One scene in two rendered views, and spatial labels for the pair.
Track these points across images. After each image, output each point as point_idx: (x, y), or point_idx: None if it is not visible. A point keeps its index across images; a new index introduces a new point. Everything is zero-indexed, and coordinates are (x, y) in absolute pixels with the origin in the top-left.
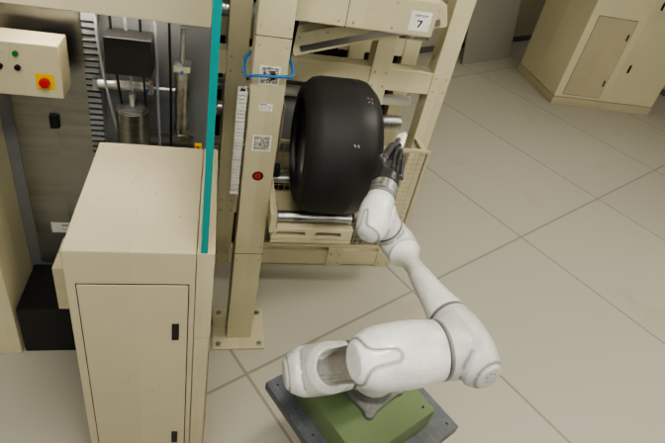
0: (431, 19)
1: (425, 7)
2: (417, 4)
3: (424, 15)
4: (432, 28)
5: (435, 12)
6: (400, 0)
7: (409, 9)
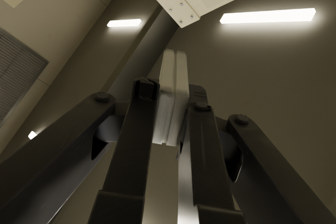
0: None
1: None
2: None
3: None
4: None
5: None
6: None
7: None
